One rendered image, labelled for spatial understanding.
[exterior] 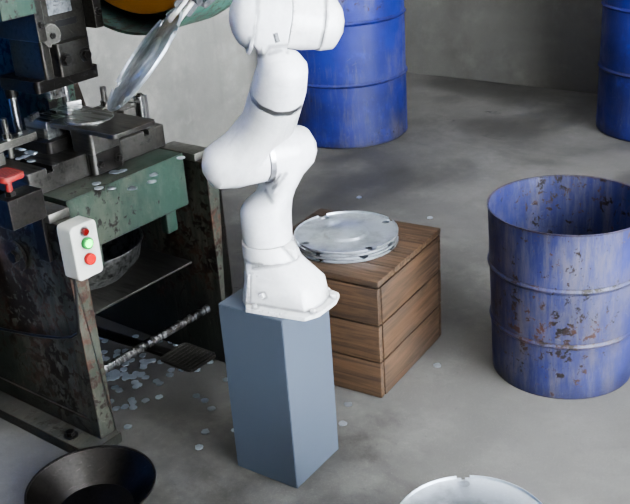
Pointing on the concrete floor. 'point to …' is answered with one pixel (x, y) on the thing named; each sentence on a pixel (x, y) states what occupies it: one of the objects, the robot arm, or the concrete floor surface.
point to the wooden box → (384, 310)
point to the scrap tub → (566, 282)
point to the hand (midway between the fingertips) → (180, 11)
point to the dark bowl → (94, 477)
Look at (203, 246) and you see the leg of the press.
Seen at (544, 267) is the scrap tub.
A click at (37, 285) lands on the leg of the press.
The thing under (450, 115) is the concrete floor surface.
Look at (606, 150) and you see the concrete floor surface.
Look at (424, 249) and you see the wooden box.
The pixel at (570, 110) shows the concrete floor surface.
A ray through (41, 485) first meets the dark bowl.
